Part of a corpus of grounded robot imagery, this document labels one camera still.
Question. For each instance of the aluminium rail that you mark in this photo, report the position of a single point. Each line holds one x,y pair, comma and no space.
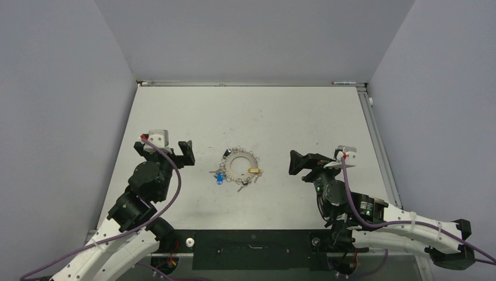
379,148
242,84

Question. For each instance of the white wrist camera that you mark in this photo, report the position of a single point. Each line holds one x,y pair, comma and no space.
344,156
157,137

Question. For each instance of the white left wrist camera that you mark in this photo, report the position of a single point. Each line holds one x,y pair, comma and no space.
157,137

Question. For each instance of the pink white marker pen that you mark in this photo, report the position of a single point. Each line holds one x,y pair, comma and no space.
344,83

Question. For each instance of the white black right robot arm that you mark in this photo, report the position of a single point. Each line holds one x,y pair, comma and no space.
360,222

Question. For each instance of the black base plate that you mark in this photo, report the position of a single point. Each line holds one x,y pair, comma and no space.
257,249

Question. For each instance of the aluminium right side rail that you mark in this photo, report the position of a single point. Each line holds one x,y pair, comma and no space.
379,148

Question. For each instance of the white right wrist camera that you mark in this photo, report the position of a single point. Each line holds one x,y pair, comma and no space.
344,156

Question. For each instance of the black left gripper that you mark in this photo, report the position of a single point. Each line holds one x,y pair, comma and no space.
185,147

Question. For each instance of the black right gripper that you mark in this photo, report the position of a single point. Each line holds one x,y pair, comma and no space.
317,162

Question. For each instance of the aluminium back rail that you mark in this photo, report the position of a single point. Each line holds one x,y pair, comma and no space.
242,84

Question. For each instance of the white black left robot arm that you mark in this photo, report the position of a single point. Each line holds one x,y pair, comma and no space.
133,227

